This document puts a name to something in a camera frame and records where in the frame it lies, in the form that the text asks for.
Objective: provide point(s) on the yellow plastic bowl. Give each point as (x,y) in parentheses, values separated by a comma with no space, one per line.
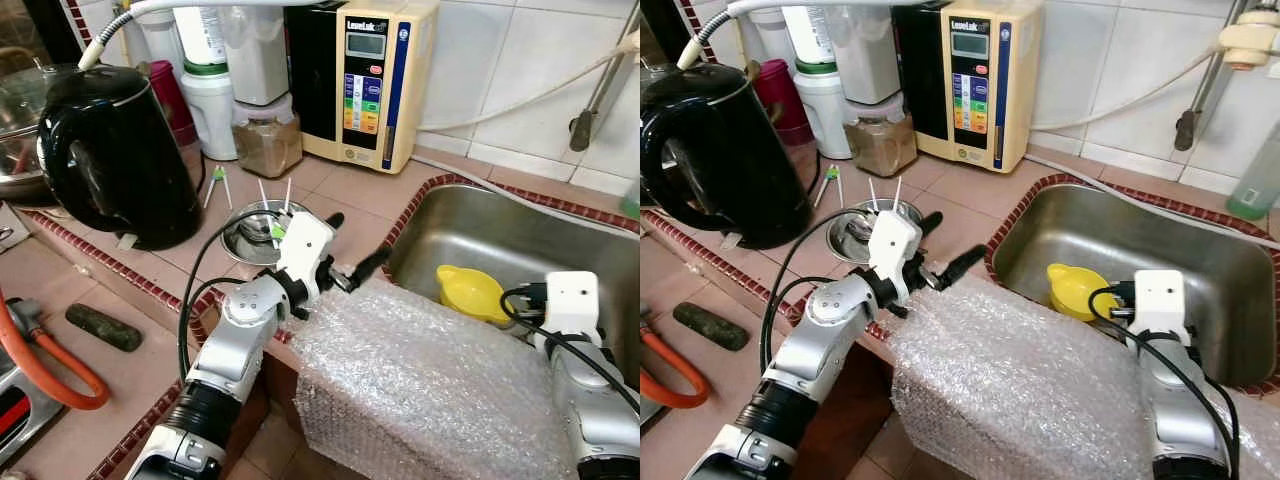
(1075,290)
(470,295)

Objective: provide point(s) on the shallow steel bowl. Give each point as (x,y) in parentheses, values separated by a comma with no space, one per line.
(245,235)
(850,235)

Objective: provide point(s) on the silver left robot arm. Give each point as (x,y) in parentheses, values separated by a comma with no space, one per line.
(815,350)
(225,350)

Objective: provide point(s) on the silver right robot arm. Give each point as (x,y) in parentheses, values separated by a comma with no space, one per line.
(590,410)
(1180,410)

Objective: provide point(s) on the stainless steel sink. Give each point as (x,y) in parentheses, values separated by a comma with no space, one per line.
(530,240)
(1150,230)

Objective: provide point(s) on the jar of brown powder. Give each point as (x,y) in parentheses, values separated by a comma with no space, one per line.
(268,145)
(880,145)

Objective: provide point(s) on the thin grey tube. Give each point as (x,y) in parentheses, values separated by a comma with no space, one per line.
(1130,192)
(520,192)

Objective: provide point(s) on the cream water ionizer machine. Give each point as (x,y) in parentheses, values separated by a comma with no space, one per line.
(970,90)
(365,90)

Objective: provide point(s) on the green translucent bottle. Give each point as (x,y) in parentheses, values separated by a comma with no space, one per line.
(632,200)
(1255,180)

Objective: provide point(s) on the white jar with green lid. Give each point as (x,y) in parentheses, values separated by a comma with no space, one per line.
(820,115)
(208,115)

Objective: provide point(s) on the translucent white plastic container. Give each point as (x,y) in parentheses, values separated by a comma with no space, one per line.
(257,55)
(866,55)

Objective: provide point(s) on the grey metal tap lever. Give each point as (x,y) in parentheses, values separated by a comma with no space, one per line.
(582,128)
(1187,128)

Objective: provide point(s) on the dark green whetstone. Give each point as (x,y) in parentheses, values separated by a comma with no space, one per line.
(712,326)
(105,327)

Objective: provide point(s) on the magenta plastic cup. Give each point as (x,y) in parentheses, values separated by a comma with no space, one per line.
(172,105)
(778,102)

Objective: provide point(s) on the black electric kettle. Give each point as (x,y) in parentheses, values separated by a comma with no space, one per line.
(725,160)
(125,160)

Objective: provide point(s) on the white labelled bottle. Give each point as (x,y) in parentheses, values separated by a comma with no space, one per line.
(200,35)
(810,35)

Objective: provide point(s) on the cream faucet filter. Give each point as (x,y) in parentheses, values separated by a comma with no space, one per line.
(1248,42)

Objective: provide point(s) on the steel cooking pot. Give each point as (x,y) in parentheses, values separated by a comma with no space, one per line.
(18,170)

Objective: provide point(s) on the steel gas stove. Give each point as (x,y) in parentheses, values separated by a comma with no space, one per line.
(20,420)

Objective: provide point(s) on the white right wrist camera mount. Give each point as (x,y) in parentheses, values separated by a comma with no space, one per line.
(1162,300)
(572,300)

